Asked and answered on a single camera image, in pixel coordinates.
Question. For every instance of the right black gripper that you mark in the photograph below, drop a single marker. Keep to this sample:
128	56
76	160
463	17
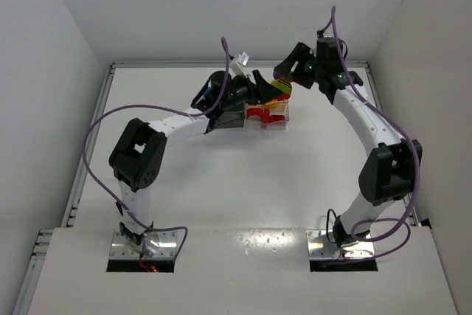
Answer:
299	63

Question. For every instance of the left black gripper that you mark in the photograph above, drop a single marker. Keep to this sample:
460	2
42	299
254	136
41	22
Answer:
253	88

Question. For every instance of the striped burger lego stack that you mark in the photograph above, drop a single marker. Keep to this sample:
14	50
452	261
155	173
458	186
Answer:
283	85

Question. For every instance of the red rounded lego brick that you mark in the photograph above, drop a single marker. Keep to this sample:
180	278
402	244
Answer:
254	113

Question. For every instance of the red curved lego brick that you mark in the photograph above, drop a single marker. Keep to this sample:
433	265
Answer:
270	119

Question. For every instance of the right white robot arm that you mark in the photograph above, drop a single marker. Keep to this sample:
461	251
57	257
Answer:
389	172

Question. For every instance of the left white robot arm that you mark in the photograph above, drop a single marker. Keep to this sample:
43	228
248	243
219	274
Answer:
224	101

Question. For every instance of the orange translucent container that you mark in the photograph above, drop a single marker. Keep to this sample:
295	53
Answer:
278	104

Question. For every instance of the clear container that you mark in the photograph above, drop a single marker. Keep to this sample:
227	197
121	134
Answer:
256	124

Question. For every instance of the smoky grey container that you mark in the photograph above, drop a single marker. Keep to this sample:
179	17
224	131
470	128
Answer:
232	118

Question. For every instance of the blue container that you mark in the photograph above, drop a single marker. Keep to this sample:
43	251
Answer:
208	96

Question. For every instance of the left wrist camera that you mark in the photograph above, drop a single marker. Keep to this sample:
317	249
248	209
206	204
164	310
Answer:
238	64

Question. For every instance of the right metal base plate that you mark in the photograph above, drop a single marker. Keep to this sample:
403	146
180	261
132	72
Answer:
321	249

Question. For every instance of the metal base plate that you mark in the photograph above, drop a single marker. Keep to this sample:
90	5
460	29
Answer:
157	246
321	249

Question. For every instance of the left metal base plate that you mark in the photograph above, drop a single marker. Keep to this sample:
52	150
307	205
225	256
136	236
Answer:
157	246

